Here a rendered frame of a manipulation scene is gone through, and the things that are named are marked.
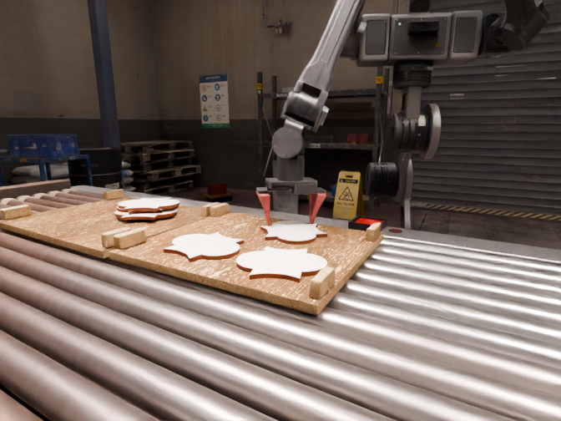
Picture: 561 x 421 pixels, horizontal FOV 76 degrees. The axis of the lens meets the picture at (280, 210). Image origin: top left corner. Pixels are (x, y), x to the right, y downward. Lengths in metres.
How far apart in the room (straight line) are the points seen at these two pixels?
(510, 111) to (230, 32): 4.30
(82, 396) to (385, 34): 1.30
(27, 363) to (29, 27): 5.98
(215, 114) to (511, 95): 4.45
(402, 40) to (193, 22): 5.94
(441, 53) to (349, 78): 4.23
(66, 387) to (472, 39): 1.41
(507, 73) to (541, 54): 0.37
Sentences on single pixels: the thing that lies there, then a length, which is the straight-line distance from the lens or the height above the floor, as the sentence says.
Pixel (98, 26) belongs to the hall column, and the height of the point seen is 2.34.
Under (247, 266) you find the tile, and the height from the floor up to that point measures 0.94.
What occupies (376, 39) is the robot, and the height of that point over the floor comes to 1.44.
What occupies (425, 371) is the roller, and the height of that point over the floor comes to 0.92.
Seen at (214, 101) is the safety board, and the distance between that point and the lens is 6.68.
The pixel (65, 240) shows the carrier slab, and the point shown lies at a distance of 0.83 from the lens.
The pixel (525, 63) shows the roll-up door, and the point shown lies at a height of 1.87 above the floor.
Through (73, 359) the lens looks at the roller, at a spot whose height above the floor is 0.91.
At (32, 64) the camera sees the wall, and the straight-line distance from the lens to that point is 6.22.
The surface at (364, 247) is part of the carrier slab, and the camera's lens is 0.68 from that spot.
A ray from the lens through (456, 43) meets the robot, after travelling 1.45.
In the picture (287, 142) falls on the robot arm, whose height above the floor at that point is 1.13.
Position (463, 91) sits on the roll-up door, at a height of 1.57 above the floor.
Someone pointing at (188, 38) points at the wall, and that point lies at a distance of 7.15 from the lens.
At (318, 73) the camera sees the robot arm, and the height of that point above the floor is 1.25.
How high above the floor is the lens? 1.16
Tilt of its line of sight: 13 degrees down
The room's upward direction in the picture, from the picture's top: straight up
